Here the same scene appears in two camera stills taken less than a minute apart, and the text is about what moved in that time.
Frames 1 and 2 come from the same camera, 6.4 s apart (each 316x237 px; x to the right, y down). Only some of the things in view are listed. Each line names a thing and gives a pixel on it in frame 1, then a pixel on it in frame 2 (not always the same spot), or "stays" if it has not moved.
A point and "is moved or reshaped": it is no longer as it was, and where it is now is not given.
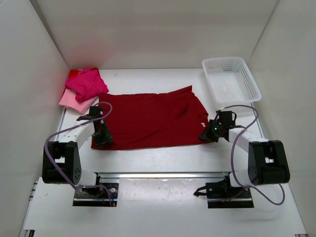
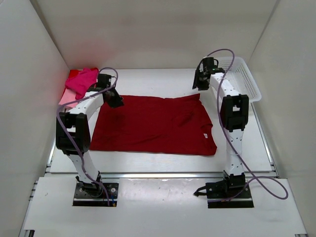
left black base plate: (96, 195) stays
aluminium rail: (161, 175) stays
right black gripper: (206, 135) -> (196, 85)
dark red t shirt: (138, 120) is moved or reshaped
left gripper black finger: (101, 136) -> (112, 98)
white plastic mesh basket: (231, 80) stays
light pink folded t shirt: (69, 100) stays
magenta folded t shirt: (87, 84) stays
